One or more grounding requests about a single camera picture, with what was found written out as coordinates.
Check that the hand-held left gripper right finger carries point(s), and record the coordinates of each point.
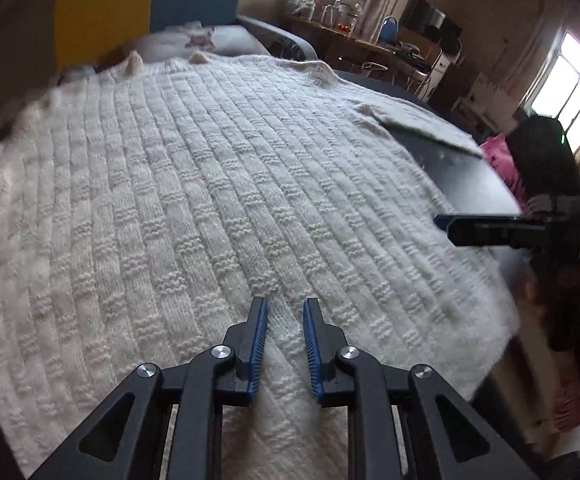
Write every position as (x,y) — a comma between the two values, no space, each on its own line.
(314,355)

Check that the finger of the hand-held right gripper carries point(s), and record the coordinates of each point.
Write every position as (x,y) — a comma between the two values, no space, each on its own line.
(479,230)

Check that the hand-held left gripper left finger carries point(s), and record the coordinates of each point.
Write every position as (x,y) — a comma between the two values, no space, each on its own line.
(258,355)

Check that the cream knit sweater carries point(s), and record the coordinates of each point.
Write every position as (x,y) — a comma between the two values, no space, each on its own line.
(195,210)

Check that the pink quilt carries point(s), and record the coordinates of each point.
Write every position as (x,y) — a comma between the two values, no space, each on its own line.
(504,165)

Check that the white low shelf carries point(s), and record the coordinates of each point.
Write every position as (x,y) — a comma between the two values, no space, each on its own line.
(489,100)

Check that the white framed window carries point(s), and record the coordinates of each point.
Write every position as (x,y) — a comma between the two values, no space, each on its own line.
(574,90)

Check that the white stool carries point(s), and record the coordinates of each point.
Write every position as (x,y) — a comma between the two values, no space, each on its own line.
(374,67)

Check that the wooden cabinet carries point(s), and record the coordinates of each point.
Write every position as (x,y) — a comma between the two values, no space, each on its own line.
(419,45)

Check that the black appliance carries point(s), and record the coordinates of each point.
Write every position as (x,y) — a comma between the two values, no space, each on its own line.
(449,35)

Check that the blue basket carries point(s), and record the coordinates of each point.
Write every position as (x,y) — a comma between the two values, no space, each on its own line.
(388,30)

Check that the black television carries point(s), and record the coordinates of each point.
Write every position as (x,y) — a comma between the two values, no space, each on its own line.
(419,10)

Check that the clear container of oranges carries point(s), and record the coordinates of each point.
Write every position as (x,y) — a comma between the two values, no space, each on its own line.
(345,20)

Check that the grey deer print pillow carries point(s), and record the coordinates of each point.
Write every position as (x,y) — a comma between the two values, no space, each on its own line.
(180,42)

